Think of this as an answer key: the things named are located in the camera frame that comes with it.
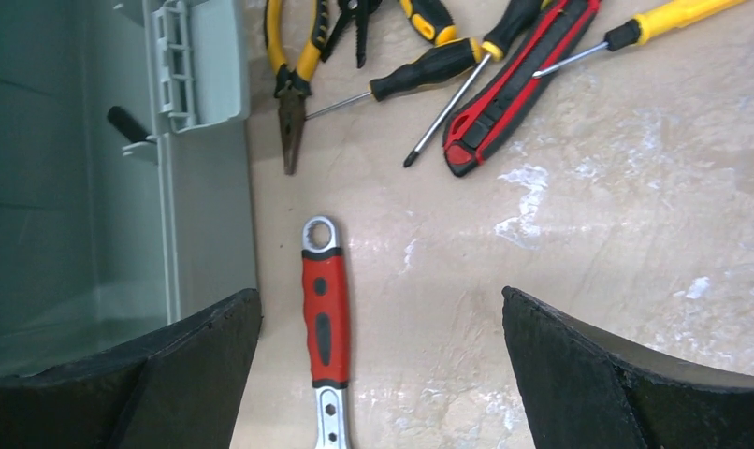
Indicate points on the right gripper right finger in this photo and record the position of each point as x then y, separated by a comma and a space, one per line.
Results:
584, 387

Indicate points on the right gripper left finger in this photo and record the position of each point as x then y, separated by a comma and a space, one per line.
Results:
177, 387

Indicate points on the green plastic tool box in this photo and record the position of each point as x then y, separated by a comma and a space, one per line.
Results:
103, 240

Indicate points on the black yellow phillips screwdriver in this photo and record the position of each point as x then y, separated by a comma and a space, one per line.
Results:
431, 20

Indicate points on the red adjustable wrench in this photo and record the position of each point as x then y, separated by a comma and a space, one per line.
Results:
326, 314

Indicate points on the red black utility knife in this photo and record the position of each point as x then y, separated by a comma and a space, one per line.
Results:
477, 130

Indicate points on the small black yellow screwdriver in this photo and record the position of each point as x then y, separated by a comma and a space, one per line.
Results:
437, 65

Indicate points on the yellow handle screwdriver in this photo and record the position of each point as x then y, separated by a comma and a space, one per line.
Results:
642, 27

